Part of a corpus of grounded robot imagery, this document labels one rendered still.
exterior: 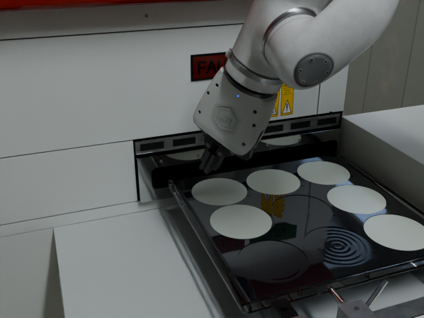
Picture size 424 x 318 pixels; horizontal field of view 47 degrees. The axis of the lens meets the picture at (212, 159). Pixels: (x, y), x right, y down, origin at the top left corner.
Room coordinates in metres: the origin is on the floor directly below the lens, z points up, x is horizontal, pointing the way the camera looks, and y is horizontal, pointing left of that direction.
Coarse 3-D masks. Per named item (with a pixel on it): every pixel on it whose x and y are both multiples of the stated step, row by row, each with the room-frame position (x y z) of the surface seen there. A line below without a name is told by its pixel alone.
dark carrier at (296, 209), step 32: (320, 160) 0.90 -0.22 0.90; (256, 192) 0.77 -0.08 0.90; (320, 192) 0.77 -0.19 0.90; (384, 192) 0.77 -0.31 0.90; (288, 224) 0.67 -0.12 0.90; (320, 224) 0.67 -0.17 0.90; (352, 224) 0.67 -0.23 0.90; (224, 256) 0.58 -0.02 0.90; (256, 256) 0.58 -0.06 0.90; (288, 256) 0.58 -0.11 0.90; (320, 256) 0.58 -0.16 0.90; (352, 256) 0.58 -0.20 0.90; (384, 256) 0.58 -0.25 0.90; (416, 256) 0.58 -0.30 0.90; (256, 288) 0.51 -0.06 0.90; (288, 288) 0.51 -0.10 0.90
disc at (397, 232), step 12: (372, 216) 0.69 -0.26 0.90; (384, 216) 0.69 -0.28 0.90; (396, 216) 0.69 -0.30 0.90; (372, 228) 0.65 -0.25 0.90; (384, 228) 0.65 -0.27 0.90; (396, 228) 0.65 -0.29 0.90; (408, 228) 0.65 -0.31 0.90; (420, 228) 0.65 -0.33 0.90; (384, 240) 0.62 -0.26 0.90; (396, 240) 0.62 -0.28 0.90; (408, 240) 0.62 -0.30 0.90; (420, 240) 0.62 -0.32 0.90
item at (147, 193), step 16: (320, 128) 0.97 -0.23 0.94; (336, 128) 0.97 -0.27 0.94; (272, 144) 0.92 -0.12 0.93; (288, 144) 0.93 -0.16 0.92; (336, 144) 0.97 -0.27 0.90; (144, 160) 0.83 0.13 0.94; (160, 160) 0.84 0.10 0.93; (176, 160) 0.85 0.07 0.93; (192, 160) 0.86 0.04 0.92; (144, 176) 0.83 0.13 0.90; (144, 192) 0.82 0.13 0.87; (160, 192) 0.84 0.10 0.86
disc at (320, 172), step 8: (304, 168) 0.86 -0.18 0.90; (312, 168) 0.86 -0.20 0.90; (320, 168) 0.86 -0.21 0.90; (328, 168) 0.86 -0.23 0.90; (336, 168) 0.86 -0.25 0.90; (344, 168) 0.86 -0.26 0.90; (304, 176) 0.83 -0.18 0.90; (312, 176) 0.83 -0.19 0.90; (320, 176) 0.83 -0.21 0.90; (328, 176) 0.83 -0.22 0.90; (336, 176) 0.83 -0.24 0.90; (344, 176) 0.83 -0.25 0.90; (328, 184) 0.80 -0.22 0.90
